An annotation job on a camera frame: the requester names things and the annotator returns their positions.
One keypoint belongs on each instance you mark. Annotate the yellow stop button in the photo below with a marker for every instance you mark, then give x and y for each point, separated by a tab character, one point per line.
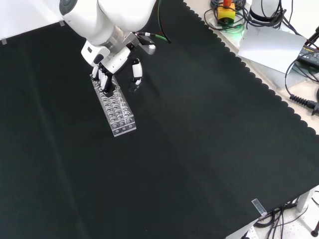
226	13

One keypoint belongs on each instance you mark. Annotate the black tripod leg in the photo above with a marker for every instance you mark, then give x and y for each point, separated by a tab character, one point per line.
312	37

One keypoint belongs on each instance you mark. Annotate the black bench cloth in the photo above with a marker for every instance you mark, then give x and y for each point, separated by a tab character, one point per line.
189	129

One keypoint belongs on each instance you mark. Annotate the clear plastic test tube rack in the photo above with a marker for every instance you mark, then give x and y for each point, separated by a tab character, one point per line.
117	117

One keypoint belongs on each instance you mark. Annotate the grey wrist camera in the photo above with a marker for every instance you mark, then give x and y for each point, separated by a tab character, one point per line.
149	49

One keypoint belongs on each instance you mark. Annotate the pale board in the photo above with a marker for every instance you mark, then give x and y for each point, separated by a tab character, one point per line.
271	47

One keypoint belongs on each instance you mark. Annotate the black power adapter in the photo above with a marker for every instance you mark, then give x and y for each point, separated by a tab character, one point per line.
310	56

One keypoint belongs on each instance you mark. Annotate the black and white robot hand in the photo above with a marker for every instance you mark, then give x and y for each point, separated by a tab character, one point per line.
113	62

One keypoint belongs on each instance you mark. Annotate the grey table leg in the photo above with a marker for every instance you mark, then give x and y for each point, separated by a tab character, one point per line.
303	200

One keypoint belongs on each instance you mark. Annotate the clear tape strip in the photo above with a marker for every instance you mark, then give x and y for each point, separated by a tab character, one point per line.
62	24
258	206
4	41

